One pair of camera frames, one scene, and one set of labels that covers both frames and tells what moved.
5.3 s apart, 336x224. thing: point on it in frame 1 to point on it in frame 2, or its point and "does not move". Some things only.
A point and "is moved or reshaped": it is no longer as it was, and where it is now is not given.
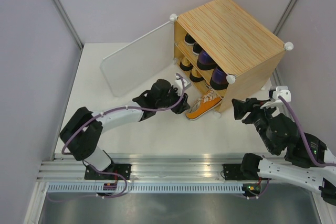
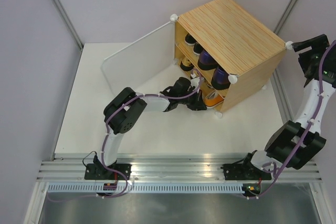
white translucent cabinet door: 140,59 does not move
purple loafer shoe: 205,62 does not move
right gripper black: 251,105 to 320,41
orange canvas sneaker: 210,99 is moved or reshaped
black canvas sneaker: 196,49 does not move
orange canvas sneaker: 208,85 does not move
